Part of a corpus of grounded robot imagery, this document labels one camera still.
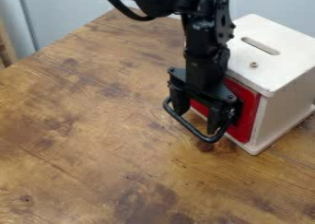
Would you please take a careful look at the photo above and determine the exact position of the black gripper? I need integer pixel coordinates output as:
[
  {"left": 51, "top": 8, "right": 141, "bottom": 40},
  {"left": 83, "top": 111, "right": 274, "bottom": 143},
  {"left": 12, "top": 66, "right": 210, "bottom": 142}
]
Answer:
[{"left": 167, "top": 46, "right": 238, "bottom": 135}]

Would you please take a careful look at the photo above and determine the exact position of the black metal drawer handle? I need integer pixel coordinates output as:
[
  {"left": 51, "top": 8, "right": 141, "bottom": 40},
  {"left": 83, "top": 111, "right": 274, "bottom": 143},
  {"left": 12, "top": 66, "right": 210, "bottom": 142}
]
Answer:
[{"left": 165, "top": 97, "right": 227, "bottom": 144}]

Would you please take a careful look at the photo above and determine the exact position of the red wooden drawer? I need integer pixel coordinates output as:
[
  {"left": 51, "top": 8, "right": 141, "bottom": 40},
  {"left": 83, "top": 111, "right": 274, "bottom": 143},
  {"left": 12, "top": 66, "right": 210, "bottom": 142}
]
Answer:
[{"left": 189, "top": 77, "right": 262, "bottom": 144}]

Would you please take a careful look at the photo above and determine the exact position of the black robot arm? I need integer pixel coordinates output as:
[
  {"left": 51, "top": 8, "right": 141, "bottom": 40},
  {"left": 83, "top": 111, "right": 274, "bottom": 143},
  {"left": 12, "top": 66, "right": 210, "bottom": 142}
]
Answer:
[{"left": 107, "top": 0, "right": 237, "bottom": 140}]

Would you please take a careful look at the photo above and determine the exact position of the white wooden drawer cabinet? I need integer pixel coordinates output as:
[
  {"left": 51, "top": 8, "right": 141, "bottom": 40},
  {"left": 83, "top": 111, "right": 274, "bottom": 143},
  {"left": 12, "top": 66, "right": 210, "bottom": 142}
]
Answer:
[{"left": 226, "top": 14, "right": 315, "bottom": 155}]

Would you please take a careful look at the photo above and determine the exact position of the wooden chair at left edge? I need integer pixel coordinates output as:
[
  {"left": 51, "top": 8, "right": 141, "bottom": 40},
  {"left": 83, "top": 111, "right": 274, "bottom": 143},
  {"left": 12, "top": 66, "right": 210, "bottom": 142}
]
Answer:
[{"left": 0, "top": 18, "right": 19, "bottom": 69}]

